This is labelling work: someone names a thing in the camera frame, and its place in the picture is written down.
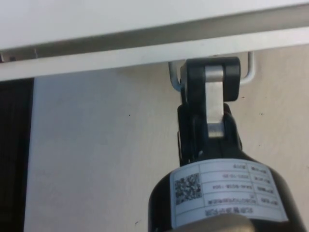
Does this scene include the white chest of drawers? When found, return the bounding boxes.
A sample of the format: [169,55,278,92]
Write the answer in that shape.
[0,0,309,53]

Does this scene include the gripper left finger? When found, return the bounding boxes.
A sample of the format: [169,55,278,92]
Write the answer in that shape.
[177,61,194,168]

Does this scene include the white drawer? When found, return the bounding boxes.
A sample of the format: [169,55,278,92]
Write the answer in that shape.
[0,26,309,92]

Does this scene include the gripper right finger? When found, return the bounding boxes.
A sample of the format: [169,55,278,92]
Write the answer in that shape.
[187,56,243,161]

